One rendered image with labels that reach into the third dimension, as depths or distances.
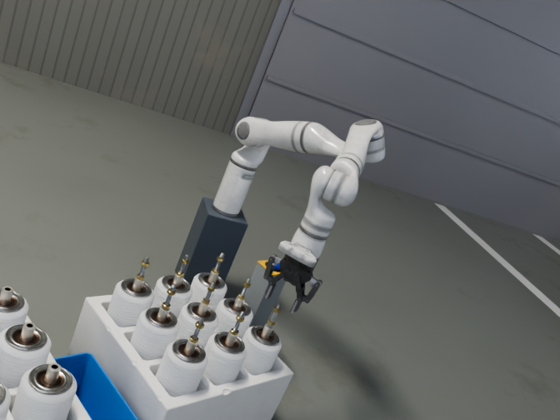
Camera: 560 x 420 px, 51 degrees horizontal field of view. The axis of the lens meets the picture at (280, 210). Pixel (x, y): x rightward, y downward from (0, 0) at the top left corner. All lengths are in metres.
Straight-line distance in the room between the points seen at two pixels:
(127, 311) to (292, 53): 2.79
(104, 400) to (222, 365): 0.27
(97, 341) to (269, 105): 2.78
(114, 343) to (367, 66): 3.11
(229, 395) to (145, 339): 0.23
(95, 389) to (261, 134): 0.85
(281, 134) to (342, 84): 2.42
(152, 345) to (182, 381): 0.12
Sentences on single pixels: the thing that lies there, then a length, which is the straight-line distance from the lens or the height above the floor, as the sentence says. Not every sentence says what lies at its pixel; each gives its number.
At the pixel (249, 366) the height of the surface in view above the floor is 0.19.
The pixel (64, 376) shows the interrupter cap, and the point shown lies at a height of 0.25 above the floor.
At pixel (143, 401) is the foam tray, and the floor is 0.14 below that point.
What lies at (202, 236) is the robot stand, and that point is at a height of 0.22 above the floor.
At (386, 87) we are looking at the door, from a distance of 4.24.
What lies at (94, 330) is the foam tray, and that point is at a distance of 1.48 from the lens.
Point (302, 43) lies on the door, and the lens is 3.96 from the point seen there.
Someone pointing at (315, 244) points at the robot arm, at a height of 0.54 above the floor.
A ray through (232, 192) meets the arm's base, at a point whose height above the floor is 0.39.
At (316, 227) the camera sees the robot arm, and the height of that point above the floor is 0.58.
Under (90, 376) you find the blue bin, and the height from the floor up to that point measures 0.08.
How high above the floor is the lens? 1.01
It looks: 19 degrees down
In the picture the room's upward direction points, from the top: 23 degrees clockwise
